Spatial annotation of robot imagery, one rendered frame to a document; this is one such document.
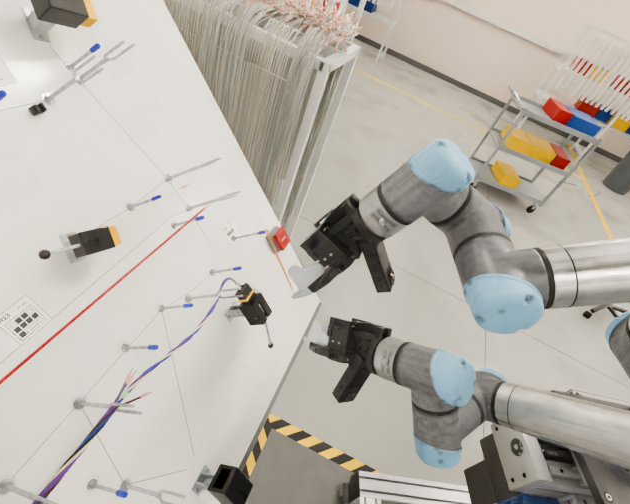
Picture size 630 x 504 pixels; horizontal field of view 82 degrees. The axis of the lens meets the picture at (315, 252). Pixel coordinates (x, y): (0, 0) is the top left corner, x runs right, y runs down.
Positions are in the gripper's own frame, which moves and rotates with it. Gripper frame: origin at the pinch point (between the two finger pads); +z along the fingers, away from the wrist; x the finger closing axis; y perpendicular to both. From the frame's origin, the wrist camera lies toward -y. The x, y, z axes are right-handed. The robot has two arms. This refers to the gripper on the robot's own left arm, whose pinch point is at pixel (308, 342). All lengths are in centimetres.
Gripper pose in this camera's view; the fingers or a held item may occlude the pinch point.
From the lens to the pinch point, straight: 83.2
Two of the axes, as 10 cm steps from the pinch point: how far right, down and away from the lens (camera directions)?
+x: -7.1, -1.6, -6.8
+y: 1.5, -9.9, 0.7
